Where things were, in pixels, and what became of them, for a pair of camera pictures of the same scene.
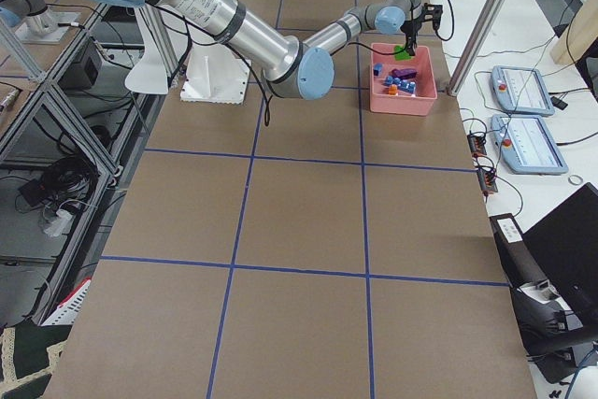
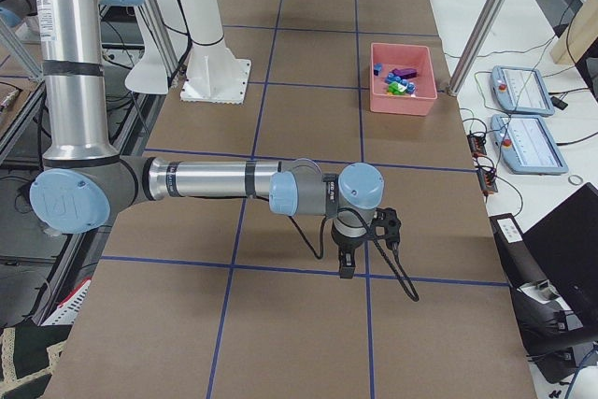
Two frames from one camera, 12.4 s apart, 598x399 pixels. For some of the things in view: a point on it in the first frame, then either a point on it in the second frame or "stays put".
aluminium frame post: x=484 y=34 stays put
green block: x=401 y=53 → x=395 y=88
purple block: x=405 y=73 stays put
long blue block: x=403 y=85 stays put
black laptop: x=564 y=246 stays put
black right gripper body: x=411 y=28 → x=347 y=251
